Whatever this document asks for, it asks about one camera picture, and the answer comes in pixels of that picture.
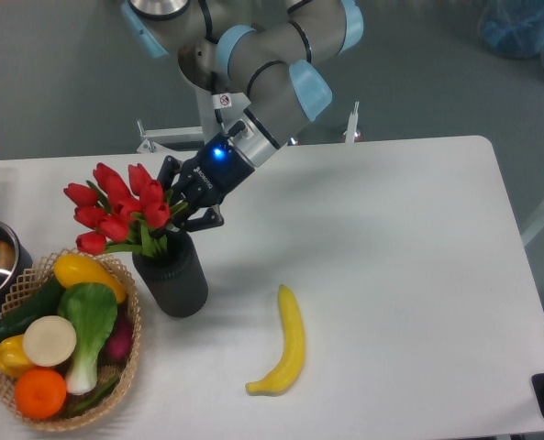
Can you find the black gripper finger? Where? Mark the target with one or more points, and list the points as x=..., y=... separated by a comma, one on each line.
x=184, y=221
x=170, y=169

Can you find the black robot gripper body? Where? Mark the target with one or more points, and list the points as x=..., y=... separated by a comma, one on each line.
x=216, y=170

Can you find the red tulip bouquet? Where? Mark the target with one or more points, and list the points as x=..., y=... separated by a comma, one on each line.
x=123, y=215

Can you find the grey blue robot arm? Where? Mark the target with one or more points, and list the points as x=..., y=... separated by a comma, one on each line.
x=274, y=68

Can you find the dark grey ribbed vase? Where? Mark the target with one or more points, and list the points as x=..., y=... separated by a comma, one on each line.
x=176, y=281

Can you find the yellow squash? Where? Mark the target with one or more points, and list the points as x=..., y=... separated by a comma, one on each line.
x=72, y=269

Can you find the green bok choy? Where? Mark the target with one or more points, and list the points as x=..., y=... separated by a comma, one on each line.
x=91, y=308

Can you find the purple red sweet potato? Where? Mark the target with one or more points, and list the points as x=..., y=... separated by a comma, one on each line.
x=119, y=344

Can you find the woven wicker basket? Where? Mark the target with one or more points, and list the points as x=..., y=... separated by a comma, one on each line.
x=121, y=372

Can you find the dark green cucumber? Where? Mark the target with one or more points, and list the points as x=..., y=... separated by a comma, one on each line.
x=43, y=302

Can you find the yellow banana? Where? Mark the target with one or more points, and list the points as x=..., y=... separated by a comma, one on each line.
x=283, y=376

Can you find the green chili pepper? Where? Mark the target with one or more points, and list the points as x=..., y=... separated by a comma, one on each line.
x=94, y=399

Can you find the yellow bell pepper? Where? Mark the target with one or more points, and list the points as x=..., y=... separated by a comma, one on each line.
x=13, y=360

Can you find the orange fruit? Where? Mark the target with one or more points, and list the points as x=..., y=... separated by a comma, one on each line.
x=40, y=393

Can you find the blue plastic bag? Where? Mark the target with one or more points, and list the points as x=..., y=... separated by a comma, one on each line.
x=513, y=29

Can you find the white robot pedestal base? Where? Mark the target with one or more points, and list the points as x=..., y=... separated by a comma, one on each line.
x=192, y=138

